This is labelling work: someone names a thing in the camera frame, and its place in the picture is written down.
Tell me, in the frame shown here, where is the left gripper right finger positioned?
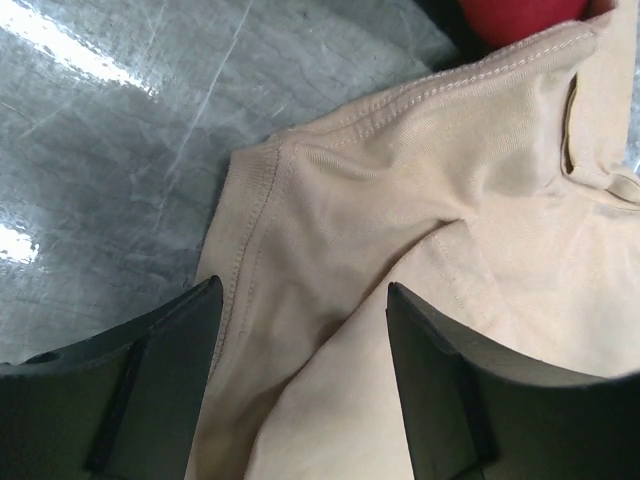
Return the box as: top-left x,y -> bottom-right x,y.
386,283 -> 639,479

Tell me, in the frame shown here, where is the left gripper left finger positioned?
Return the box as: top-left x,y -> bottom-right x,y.
1,277 -> 223,479

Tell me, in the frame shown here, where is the beige t shirt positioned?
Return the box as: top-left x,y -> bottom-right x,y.
186,1 -> 639,479

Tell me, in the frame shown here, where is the folded red t shirt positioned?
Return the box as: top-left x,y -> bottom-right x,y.
458,0 -> 617,47

